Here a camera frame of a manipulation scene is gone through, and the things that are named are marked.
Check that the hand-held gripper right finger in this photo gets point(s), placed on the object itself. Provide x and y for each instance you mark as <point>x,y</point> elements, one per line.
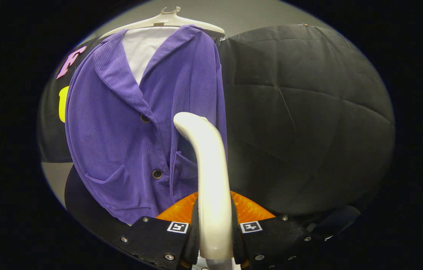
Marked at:
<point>275,240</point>

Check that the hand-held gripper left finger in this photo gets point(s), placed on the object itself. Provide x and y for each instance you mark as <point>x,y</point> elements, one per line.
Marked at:
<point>155,240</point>

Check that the purple ribbed jacket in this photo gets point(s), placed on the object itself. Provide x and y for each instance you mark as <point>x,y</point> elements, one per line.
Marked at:
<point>113,142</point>

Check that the white shirt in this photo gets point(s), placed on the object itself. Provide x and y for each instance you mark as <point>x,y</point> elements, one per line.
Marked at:
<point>145,52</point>

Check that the white clothes hanger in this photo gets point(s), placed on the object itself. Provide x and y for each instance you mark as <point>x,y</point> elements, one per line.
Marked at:
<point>166,20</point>

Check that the black backdrop cloth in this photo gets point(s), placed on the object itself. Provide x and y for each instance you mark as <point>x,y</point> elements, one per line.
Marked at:
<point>309,112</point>

